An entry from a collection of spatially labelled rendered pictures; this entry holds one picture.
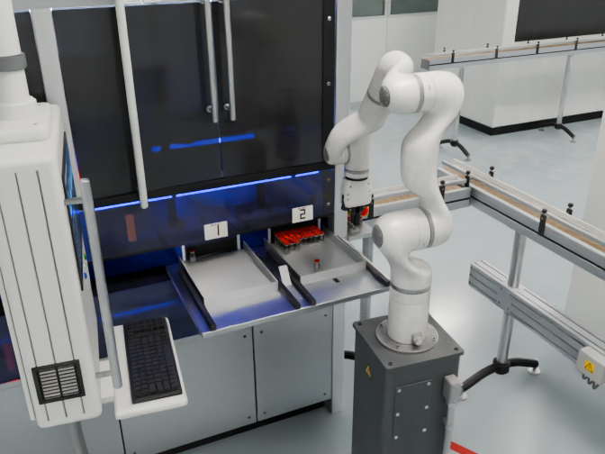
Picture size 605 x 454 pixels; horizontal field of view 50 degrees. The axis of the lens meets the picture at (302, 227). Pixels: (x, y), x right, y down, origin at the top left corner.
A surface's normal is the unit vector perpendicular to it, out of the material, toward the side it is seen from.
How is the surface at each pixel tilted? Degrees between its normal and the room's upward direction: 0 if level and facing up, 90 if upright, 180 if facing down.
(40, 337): 90
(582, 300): 90
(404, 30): 90
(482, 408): 0
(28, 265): 90
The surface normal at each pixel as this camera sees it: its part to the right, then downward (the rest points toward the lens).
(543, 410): -0.01, -0.90
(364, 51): 0.41, 0.39
